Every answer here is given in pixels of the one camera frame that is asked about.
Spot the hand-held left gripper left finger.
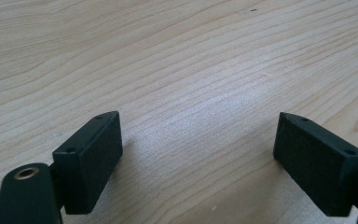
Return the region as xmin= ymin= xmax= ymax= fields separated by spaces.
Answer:
xmin=51 ymin=110 xmax=124 ymax=216

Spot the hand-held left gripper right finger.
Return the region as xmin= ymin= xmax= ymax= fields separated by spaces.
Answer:
xmin=272 ymin=111 xmax=358 ymax=217

